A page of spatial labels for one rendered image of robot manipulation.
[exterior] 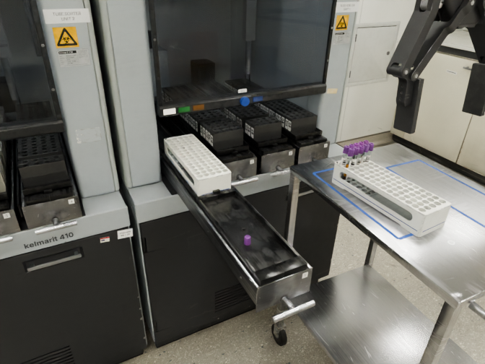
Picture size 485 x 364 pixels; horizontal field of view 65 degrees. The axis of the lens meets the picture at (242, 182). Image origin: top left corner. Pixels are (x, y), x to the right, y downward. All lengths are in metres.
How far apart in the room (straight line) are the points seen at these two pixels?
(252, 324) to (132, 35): 1.25
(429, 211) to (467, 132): 2.28
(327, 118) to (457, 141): 1.88
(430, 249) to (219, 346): 1.02
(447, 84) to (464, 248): 2.37
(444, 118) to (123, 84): 2.63
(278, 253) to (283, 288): 0.09
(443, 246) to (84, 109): 0.95
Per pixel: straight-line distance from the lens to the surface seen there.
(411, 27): 0.52
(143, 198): 1.19
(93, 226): 1.18
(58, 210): 1.13
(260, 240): 0.89
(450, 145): 3.30
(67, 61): 1.08
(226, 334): 1.73
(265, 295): 0.80
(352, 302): 1.53
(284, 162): 1.33
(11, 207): 1.14
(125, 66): 1.11
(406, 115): 0.54
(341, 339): 1.41
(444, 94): 3.28
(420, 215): 0.95
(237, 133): 1.27
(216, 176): 1.02
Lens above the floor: 1.36
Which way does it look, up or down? 30 degrees down
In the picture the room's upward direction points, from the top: 2 degrees clockwise
